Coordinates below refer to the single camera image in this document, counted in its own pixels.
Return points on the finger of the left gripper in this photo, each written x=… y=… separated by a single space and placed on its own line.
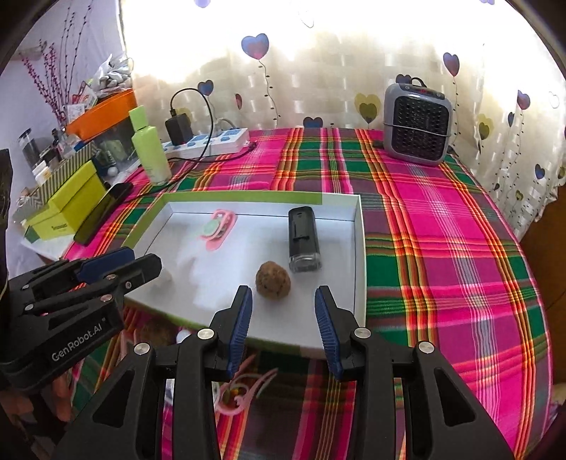
x=124 y=279
x=65 y=274

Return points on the white blue power strip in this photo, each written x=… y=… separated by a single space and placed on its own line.
x=226 y=142

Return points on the pink decorative branches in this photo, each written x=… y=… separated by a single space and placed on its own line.
x=52 y=65

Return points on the striped patterned box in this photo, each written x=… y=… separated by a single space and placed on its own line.
x=41 y=194

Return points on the heart pattern curtain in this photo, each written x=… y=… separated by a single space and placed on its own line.
x=267 y=64

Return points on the plaid pink green tablecloth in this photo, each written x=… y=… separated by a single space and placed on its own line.
x=442 y=265

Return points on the black rectangular device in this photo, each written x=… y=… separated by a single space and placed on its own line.
x=304 y=253

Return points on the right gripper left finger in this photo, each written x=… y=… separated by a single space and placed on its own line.
x=211 y=354

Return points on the grey portable heater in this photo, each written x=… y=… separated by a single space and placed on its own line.
x=417 y=122

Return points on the black power adapter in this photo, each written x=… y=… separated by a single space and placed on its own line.
x=179 y=129

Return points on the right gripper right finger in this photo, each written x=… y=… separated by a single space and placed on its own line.
x=354 y=353

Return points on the black smartphone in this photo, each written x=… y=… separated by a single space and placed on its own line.
x=112 y=199

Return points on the green lotion bottle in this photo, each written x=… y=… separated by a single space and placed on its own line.
x=149 y=148

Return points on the white shallow box tray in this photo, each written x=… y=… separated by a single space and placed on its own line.
x=195 y=283

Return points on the yellow-green box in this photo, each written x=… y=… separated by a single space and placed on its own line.
x=67 y=208

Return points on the brown walnut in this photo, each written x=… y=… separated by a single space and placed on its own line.
x=272 y=281

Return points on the pink clip with green disc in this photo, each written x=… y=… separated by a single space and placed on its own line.
x=218 y=227

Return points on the orange storage box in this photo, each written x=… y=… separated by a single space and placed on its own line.
x=97 y=120

